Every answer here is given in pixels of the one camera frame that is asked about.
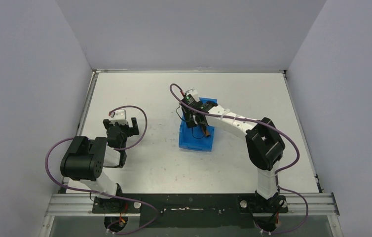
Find orange black screwdriver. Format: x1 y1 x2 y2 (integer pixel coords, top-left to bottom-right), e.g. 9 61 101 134
199 123 210 138

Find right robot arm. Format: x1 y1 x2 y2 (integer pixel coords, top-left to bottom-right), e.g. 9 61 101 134
182 101 285 212

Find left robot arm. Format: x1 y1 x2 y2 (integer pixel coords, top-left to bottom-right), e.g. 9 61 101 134
60 117 140 213

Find blue plastic bin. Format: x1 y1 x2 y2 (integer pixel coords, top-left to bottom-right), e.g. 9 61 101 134
179 104 215 152

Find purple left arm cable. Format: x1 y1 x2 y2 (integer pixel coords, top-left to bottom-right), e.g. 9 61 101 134
44 105 159 236

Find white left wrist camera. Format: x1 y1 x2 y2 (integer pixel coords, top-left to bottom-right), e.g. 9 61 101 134
110 109 128 125

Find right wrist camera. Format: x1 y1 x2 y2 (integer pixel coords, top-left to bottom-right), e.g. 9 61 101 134
182 89 202 108

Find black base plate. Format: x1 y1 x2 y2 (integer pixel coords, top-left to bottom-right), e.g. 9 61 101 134
96 194 286 228

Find aluminium front rail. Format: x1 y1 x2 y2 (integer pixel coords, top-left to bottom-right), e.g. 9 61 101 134
46 193 339 217

